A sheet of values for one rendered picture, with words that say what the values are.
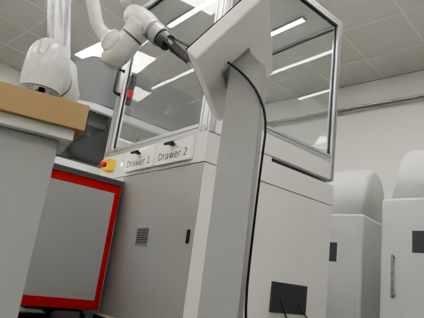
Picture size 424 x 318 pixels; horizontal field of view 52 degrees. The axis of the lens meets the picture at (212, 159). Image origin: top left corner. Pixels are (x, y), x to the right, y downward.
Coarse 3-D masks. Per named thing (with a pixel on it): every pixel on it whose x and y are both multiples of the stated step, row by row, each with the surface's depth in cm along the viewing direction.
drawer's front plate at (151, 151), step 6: (144, 150) 230; (150, 150) 226; (156, 150) 224; (126, 156) 244; (132, 156) 239; (138, 156) 234; (144, 156) 229; (150, 156) 224; (126, 162) 243; (132, 162) 237; (144, 162) 227; (150, 162) 222; (126, 168) 241; (132, 168) 235; (138, 168) 230; (144, 168) 228
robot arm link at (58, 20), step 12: (48, 0) 198; (60, 0) 196; (48, 12) 196; (60, 12) 195; (48, 24) 194; (60, 24) 193; (48, 36) 193; (60, 36) 192; (72, 72) 187; (72, 84) 183; (72, 96) 187
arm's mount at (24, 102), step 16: (0, 96) 146; (16, 96) 149; (32, 96) 151; (48, 96) 154; (16, 112) 148; (32, 112) 150; (48, 112) 153; (64, 112) 155; (80, 112) 158; (80, 128) 157
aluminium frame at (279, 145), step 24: (312, 0) 261; (336, 24) 276; (336, 48) 272; (336, 72) 268; (120, 96) 278; (336, 96) 265; (216, 120) 198; (336, 120) 261; (144, 144) 235; (288, 144) 230; (312, 168) 240
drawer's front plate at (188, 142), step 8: (192, 136) 200; (160, 144) 220; (176, 144) 208; (184, 144) 203; (192, 144) 199; (160, 152) 218; (168, 152) 212; (176, 152) 207; (184, 152) 201; (192, 152) 199; (160, 160) 215; (168, 160) 210; (176, 160) 205; (184, 160) 202
